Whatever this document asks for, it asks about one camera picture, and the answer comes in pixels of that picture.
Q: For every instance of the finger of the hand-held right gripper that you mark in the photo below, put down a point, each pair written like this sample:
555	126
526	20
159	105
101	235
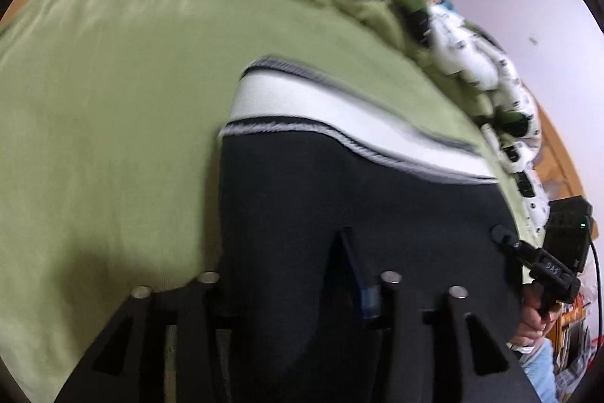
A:
512	242

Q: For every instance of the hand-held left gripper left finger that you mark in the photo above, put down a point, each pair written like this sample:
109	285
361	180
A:
198	313

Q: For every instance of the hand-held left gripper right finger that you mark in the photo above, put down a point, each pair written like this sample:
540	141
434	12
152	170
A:
370	299

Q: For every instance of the black pants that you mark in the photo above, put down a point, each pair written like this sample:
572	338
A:
283	195

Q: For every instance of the person's right hand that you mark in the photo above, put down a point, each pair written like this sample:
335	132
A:
533	327

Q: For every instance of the cluttered shelf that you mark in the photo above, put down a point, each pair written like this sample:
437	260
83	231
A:
571	346

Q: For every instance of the person's leg in blue jeans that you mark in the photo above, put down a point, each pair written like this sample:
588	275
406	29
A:
540	374

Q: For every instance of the green fleece blanket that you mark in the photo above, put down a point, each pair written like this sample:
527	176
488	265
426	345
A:
118	101

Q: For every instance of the wooden bed frame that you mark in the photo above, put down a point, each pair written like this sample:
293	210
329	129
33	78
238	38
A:
557	157

